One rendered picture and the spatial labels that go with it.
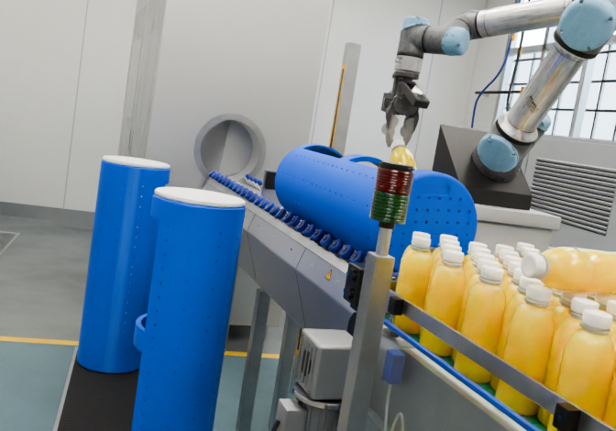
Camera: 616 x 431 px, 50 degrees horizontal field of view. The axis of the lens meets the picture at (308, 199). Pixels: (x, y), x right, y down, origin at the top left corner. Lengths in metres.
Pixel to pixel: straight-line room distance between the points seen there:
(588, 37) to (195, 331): 1.31
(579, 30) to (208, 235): 1.11
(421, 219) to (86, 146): 5.21
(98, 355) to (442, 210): 1.73
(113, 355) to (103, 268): 0.37
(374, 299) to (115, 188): 1.79
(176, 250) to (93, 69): 4.77
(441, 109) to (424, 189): 5.62
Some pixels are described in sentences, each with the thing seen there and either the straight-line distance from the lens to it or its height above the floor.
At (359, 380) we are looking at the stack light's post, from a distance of 1.21.
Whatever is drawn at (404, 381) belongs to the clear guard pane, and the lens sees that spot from 1.27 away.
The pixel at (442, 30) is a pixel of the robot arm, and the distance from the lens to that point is 1.88.
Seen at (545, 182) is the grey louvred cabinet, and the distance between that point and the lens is 3.73.
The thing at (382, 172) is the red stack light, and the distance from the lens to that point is 1.13.
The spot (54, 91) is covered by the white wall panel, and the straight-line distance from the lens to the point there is 6.65.
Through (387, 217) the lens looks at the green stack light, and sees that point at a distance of 1.13.
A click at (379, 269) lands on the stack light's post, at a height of 1.08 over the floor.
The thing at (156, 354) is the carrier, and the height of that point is 0.57.
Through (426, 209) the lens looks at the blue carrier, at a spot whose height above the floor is 1.14.
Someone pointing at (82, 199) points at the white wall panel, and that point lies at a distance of 6.70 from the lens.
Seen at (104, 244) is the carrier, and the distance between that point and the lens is 2.85.
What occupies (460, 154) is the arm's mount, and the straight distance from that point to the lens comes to 2.09.
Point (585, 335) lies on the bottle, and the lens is 1.04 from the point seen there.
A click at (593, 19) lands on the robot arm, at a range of 1.67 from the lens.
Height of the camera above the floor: 1.30
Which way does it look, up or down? 6 degrees down
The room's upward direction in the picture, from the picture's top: 9 degrees clockwise
